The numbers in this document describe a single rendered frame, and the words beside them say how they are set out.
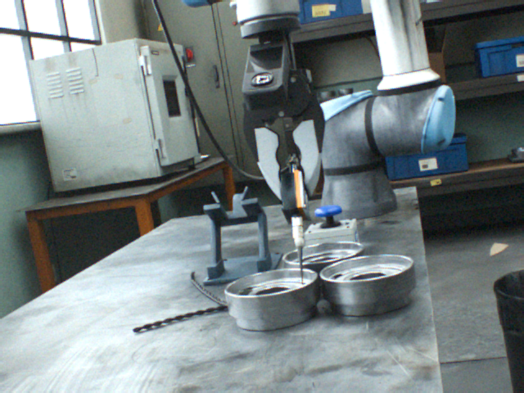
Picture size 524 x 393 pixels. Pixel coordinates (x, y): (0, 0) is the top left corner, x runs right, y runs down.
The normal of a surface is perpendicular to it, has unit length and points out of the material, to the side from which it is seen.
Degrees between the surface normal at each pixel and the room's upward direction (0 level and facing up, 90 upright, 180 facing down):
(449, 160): 90
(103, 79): 90
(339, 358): 0
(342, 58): 90
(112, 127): 91
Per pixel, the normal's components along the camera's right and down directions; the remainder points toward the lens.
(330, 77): -0.18, 0.15
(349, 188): -0.33, -0.13
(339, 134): -0.48, 0.19
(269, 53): -0.22, -0.76
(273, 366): -0.16, -0.98
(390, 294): 0.32, 0.07
